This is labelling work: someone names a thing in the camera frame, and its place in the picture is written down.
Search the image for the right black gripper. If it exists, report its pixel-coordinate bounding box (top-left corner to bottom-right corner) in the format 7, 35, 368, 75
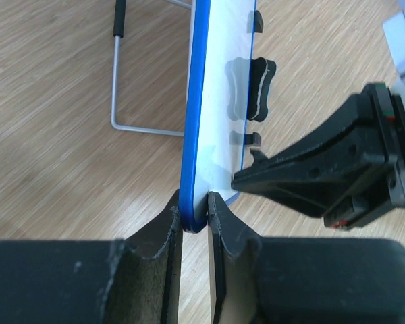
232, 83, 405, 230

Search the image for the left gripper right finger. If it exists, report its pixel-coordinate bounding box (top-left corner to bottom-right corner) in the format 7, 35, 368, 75
208, 192, 405, 323

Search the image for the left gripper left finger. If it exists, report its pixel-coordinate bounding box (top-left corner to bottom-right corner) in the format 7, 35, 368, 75
0, 195, 183, 323

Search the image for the blue whiteboard eraser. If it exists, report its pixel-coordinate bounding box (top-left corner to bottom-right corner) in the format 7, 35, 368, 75
247, 57, 277, 122

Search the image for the blue framed whiteboard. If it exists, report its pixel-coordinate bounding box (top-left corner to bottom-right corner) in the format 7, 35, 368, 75
179, 1, 257, 233

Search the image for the blue board wire stand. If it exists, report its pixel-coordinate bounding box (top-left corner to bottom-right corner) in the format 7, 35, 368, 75
110, 0, 265, 148

